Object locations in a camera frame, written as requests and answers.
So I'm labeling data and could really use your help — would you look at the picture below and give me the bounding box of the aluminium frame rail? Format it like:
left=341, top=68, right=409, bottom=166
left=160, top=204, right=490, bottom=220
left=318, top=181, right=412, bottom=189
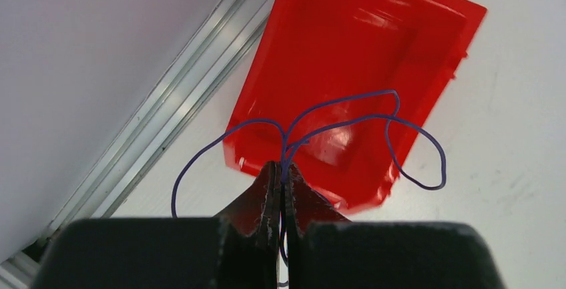
left=1, top=0, right=274, bottom=288

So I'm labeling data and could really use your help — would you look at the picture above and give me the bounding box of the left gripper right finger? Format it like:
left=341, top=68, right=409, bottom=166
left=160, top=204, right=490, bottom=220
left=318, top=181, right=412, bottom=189
left=284, top=163, right=350, bottom=238

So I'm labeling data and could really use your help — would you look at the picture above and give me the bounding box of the red plastic bin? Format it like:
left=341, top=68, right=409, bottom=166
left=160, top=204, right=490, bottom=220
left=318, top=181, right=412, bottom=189
left=222, top=0, right=489, bottom=216

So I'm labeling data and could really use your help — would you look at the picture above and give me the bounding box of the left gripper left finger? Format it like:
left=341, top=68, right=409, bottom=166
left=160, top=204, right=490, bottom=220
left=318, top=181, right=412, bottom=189
left=216, top=161, right=282, bottom=251

